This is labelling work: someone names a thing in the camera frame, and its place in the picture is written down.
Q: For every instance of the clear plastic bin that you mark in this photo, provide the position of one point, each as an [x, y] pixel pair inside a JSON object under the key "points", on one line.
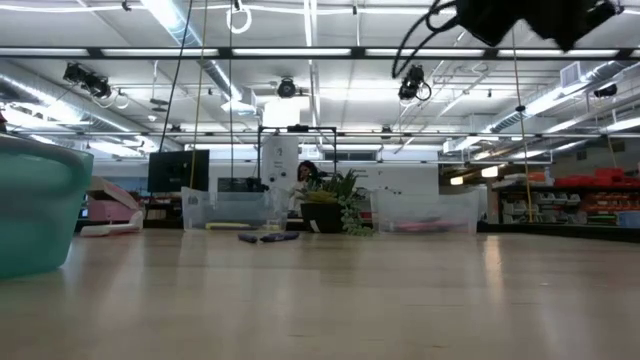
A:
{"points": [[425, 205], [230, 210]]}

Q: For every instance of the yellow crayon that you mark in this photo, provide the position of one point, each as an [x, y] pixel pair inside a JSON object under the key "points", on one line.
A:
{"points": [[227, 226]]}

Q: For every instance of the teal plastic bin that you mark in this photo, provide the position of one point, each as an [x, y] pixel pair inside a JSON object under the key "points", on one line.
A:
{"points": [[40, 215]]}

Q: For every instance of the shelving with red bins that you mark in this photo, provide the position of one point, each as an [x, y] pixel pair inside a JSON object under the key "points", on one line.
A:
{"points": [[600, 181]]}

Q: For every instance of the dark pens cluster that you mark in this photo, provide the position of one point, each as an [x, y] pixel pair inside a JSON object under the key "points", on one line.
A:
{"points": [[280, 236]]}

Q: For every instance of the person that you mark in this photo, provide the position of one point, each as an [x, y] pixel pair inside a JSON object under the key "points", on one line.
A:
{"points": [[305, 175]]}

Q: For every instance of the potted succulent plant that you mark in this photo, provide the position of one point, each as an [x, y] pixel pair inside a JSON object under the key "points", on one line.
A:
{"points": [[325, 215]]}

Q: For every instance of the white pillar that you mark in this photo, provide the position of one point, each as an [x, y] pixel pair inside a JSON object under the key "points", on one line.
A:
{"points": [[280, 155]]}

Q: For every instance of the blue crayon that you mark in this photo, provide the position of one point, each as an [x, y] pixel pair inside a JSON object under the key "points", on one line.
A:
{"points": [[247, 238]]}

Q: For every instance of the black monitor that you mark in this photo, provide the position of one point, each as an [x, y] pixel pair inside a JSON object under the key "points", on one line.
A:
{"points": [[177, 171]]}

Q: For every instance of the pink stapler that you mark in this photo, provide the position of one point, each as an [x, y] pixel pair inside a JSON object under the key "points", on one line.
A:
{"points": [[107, 207]]}

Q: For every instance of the black ceiling camera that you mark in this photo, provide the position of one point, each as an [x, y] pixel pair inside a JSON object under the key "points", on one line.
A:
{"points": [[412, 82], [605, 90], [86, 80], [286, 88]]}

